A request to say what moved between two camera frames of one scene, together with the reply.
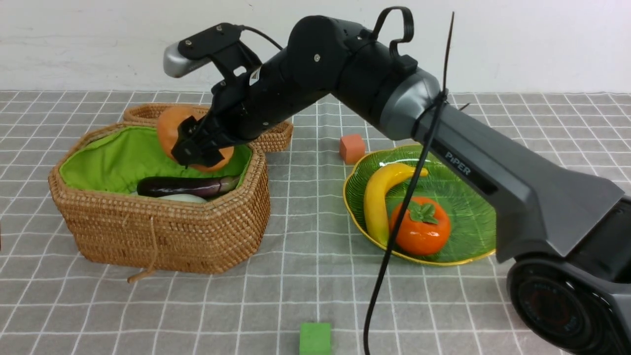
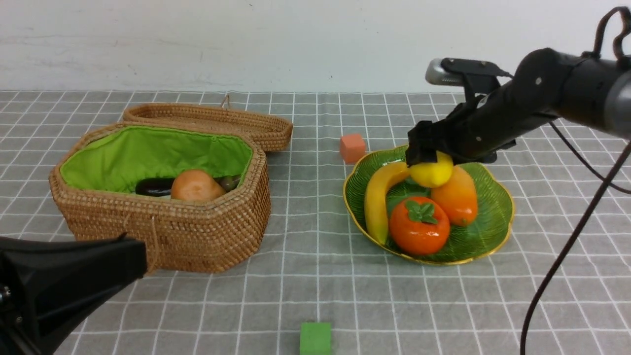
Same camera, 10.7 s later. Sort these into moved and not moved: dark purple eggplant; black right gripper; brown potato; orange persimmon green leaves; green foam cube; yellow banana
Moved: black right gripper; brown potato
Not moved: green foam cube; orange persimmon green leaves; yellow banana; dark purple eggplant
